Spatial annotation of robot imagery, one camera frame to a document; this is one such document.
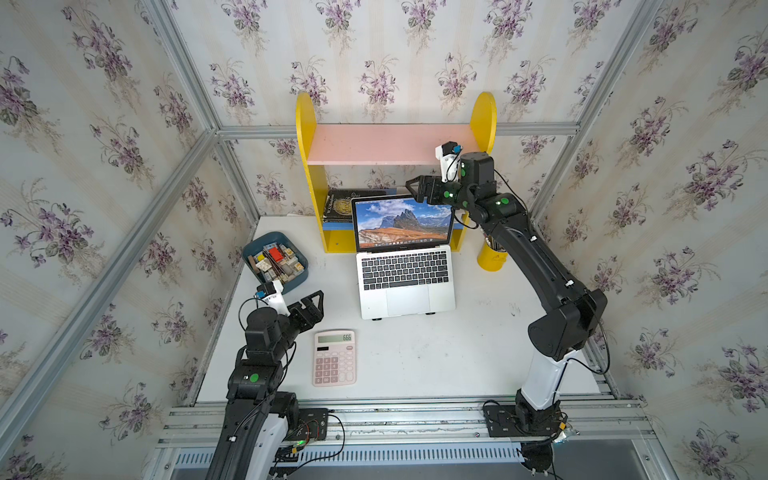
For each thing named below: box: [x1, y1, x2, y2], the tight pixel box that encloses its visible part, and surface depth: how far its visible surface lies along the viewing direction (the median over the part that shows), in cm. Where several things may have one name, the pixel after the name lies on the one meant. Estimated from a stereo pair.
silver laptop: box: [352, 194, 455, 320], surface depth 92 cm
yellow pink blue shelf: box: [296, 92, 497, 253], surface depth 90 cm
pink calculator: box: [313, 330, 357, 387], surface depth 84 cm
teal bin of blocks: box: [242, 231, 309, 293], surface depth 106 cm
